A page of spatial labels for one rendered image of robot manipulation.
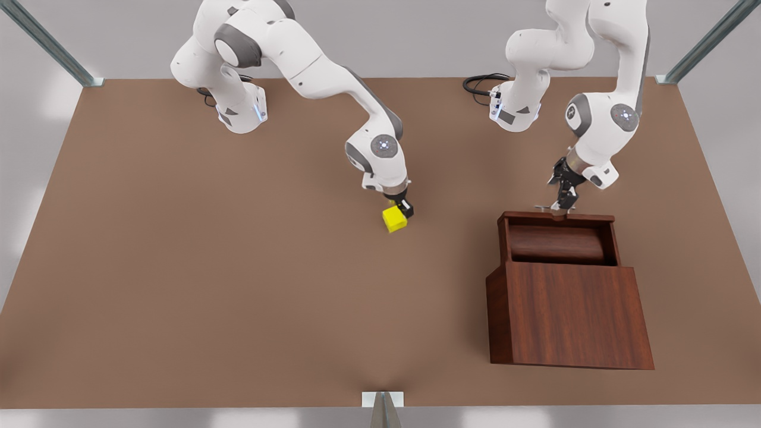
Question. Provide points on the dark wooden drawer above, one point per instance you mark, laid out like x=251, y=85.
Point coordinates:
x=559, y=238

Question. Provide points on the silver frame post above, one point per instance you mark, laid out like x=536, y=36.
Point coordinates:
x=50, y=44
x=704, y=44
x=382, y=410

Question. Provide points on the dark wooden cabinet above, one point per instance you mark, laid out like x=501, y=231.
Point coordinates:
x=571, y=315

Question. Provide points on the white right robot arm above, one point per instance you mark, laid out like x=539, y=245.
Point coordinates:
x=309, y=65

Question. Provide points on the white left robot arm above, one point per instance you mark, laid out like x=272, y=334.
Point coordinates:
x=600, y=119

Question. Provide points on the yellow square block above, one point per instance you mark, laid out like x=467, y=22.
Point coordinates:
x=394, y=219

